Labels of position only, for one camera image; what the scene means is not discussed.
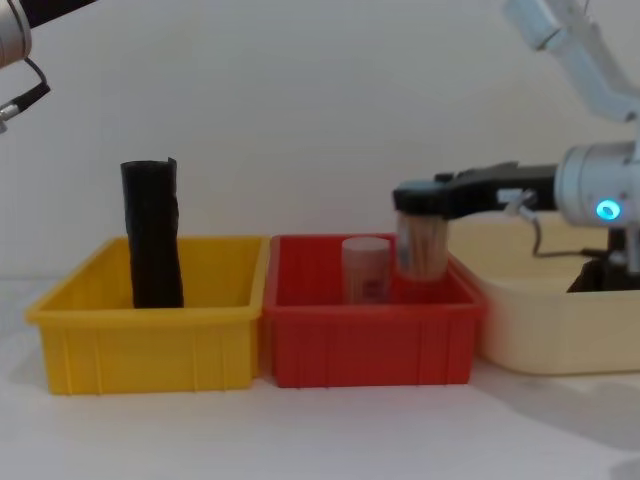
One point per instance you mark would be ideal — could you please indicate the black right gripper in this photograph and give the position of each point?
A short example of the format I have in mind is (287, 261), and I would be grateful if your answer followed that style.
(532, 187)

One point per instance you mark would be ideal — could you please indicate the clear toothpick jar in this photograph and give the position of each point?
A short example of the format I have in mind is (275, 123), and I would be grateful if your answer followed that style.
(422, 247)
(366, 270)

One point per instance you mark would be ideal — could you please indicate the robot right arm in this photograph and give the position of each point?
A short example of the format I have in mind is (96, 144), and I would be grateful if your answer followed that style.
(590, 185)

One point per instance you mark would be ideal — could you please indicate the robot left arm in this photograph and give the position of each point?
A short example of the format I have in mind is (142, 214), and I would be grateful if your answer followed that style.
(15, 20)

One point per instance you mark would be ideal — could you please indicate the cream plastic bin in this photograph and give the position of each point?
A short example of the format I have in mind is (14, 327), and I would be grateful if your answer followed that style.
(550, 330)

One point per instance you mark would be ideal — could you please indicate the red plastic bin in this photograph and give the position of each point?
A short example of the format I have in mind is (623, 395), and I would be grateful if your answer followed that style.
(370, 345)

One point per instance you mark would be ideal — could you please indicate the black bag roll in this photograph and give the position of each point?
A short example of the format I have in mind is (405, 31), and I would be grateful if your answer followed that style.
(152, 235)

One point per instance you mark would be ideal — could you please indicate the yellow plastic bin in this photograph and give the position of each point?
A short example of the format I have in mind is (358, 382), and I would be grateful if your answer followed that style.
(145, 350)

